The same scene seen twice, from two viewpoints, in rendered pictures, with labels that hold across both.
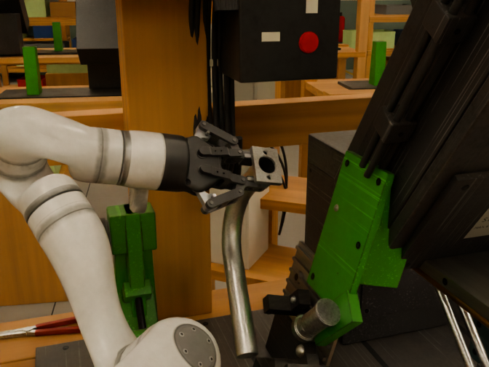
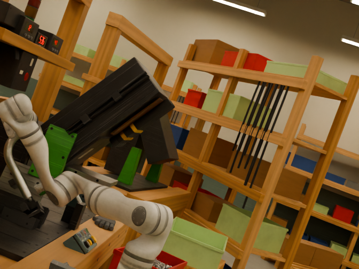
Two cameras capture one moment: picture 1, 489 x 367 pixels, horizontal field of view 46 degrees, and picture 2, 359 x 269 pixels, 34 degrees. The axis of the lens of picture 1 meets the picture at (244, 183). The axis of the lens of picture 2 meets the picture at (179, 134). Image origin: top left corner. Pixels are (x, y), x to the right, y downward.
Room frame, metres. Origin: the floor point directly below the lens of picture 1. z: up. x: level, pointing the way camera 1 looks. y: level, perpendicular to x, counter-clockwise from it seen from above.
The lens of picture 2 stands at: (-0.49, 1.76, 1.45)
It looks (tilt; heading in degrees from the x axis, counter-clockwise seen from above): 1 degrees down; 292
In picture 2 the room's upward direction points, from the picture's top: 21 degrees clockwise
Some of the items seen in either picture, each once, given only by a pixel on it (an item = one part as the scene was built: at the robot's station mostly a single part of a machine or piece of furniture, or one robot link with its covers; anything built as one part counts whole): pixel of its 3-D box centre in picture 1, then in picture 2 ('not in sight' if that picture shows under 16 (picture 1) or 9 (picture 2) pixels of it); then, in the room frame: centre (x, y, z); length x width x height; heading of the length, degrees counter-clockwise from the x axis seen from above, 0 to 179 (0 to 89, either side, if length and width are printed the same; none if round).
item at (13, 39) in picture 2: not in sight; (17, 44); (1.08, -0.14, 1.52); 0.90 x 0.25 x 0.04; 108
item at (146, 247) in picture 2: not in sight; (148, 232); (0.12, 0.23, 1.13); 0.09 x 0.09 x 0.17; 67
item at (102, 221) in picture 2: not in sight; (103, 221); (0.67, -0.61, 0.91); 0.20 x 0.11 x 0.03; 115
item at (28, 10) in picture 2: not in sight; (30, 12); (1.16, -0.25, 1.67); 0.05 x 0.05 x 0.05
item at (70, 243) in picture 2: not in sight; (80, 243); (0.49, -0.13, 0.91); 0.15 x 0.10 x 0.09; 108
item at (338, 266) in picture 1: (367, 230); (55, 153); (0.75, -0.17, 1.17); 0.13 x 0.12 x 0.20; 108
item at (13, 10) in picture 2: not in sight; (6, 14); (0.95, 0.12, 1.59); 0.15 x 0.07 x 0.07; 108
